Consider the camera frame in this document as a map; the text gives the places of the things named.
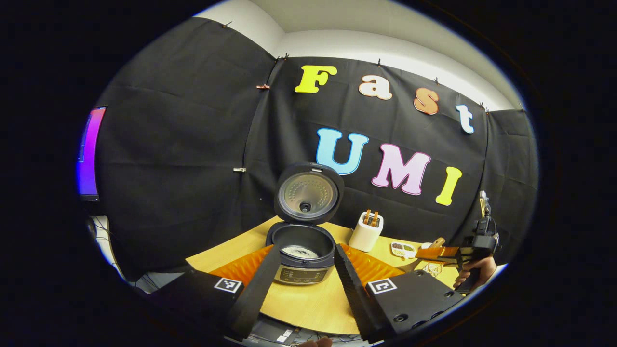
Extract silver black rice cooker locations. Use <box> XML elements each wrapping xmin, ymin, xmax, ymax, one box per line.
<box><xmin>266</xmin><ymin>162</ymin><xmax>346</xmax><ymax>286</ymax></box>

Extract white divided bean dish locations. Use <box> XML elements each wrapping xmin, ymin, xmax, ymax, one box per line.
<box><xmin>390</xmin><ymin>240</ymin><xmax>418</xmax><ymax>260</ymax></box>

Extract computer monitor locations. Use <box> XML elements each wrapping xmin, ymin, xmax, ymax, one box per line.
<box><xmin>76</xmin><ymin>107</ymin><xmax>107</xmax><ymax>202</ymax></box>

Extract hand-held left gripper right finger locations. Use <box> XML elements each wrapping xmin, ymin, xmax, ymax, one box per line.
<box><xmin>334</xmin><ymin>243</ymin><xmax>466</xmax><ymax>344</ymax></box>

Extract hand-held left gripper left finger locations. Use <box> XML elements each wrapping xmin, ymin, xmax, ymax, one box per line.
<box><xmin>145</xmin><ymin>243</ymin><xmax>282</xmax><ymax>341</ymax></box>

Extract white toaster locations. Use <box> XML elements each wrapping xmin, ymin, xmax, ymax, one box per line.
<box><xmin>348</xmin><ymin>211</ymin><xmax>385</xmax><ymax>253</ymax></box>

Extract black backdrop cloth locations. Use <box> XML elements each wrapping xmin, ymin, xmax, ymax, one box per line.
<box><xmin>94</xmin><ymin>17</ymin><xmax>539</xmax><ymax>275</ymax></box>

